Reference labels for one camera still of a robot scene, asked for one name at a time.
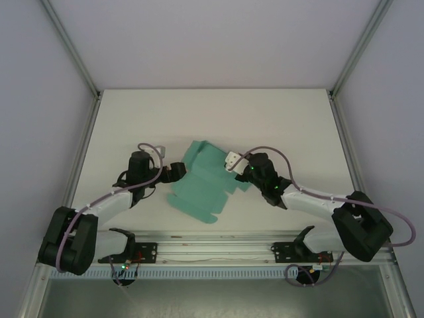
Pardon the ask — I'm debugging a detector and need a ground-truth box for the green paper box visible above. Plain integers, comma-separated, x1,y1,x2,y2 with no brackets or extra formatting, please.
166,139,253,225

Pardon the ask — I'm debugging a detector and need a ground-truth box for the aluminium mounting rail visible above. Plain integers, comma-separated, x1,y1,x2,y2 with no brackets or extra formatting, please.
97,233,397,266

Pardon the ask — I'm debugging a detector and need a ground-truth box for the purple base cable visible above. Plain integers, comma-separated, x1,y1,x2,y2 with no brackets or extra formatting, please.
109,260,133,286
285,251,345,288

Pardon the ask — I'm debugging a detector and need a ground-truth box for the aluminium frame post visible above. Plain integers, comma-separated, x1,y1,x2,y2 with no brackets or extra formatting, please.
329,0,395,99
41,0,101,99

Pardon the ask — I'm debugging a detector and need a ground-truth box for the aluminium side rail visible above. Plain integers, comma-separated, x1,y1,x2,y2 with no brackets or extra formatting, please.
59,95,102,233
328,94,365,190

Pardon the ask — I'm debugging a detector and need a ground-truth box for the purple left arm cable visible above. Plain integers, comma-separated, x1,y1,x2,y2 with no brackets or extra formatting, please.
56,142,166,273

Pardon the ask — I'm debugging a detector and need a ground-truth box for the slotted grey cable duct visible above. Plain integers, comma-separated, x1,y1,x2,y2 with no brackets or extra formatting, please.
79,267,321,280

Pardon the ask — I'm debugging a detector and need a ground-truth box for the grey metal panel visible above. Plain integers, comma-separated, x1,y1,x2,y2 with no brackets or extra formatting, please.
19,264,418,318

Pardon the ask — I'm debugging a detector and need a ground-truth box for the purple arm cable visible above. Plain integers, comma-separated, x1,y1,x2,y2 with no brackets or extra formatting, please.
231,145,417,248
56,142,166,273

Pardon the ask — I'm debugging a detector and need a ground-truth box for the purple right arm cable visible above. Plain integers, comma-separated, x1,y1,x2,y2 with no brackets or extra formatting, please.
231,145,417,248

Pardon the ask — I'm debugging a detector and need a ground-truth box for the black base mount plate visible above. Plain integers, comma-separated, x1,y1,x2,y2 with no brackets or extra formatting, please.
273,241,301,264
131,242,158,264

